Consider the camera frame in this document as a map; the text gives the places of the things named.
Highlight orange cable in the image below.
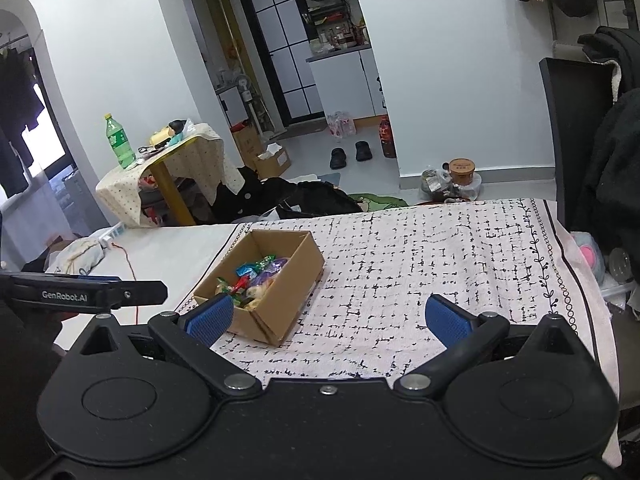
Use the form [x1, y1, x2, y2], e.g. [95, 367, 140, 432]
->
[111, 242, 143, 326]

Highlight dotted cream tablecloth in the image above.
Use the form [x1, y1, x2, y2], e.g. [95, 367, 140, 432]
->
[95, 122, 243, 228]

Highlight white bed sheet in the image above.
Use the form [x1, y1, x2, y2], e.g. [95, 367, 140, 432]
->
[52, 222, 241, 351]

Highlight white standing fan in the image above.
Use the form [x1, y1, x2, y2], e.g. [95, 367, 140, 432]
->
[235, 74, 266, 136]

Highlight clear plastic ball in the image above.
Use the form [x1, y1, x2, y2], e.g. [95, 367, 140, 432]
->
[607, 247, 633, 281]

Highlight black chair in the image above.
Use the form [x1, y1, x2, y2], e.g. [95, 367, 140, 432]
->
[539, 56, 618, 233]

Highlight white power strip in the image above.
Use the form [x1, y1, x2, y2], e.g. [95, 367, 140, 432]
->
[97, 225, 126, 248]

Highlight black patterned white blanket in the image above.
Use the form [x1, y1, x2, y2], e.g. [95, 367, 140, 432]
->
[175, 197, 621, 466]

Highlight yellow wooden table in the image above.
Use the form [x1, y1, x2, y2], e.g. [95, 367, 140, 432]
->
[140, 147, 198, 227]

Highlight floor carton with white paper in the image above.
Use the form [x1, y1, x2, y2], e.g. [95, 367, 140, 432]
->
[254, 144, 292, 177]

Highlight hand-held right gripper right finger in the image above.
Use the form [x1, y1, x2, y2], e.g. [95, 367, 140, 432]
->
[395, 294, 586, 398]

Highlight cream cloth bundle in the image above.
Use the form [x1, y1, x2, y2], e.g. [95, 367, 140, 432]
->
[52, 239, 106, 276]

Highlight cartoon toy figure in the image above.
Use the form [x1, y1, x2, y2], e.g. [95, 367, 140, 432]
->
[150, 119, 196, 150]

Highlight clear plastic bag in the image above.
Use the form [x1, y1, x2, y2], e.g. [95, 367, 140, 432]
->
[420, 166, 453, 198]

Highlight purple bread packet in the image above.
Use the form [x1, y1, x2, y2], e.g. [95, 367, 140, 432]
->
[255, 259, 291, 288]

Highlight small white cabinet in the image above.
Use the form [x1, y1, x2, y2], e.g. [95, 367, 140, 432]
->
[216, 85, 251, 128]

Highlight black framed glass door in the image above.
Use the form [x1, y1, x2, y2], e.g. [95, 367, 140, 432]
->
[235, 0, 328, 126]

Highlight pack of water bottles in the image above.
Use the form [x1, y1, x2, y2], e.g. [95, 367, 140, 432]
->
[326, 110, 357, 138]

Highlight black clothes pile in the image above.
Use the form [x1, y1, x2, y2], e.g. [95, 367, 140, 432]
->
[210, 165, 363, 223]

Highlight white kitchen cabinet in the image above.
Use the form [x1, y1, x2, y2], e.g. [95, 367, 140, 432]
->
[307, 42, 386, 118]

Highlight dark hanging clothes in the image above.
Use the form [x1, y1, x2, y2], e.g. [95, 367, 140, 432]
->
[0, 45, 46, 196]

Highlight brown cardboard box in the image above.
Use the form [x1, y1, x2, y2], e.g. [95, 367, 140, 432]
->
[192, 229, 326, 347]

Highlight tall floor carton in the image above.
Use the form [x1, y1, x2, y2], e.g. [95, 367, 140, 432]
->
[231, 122, 266, 168]

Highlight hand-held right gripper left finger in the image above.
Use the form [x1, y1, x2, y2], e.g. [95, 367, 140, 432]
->
[75, 292, 263, 397]

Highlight green plastic bottle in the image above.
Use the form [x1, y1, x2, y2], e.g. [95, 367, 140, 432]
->
[104, 112, 137, 170]

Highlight brown noodle cup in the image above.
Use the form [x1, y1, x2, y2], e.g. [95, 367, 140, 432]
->
[448, 158, 476, 188]

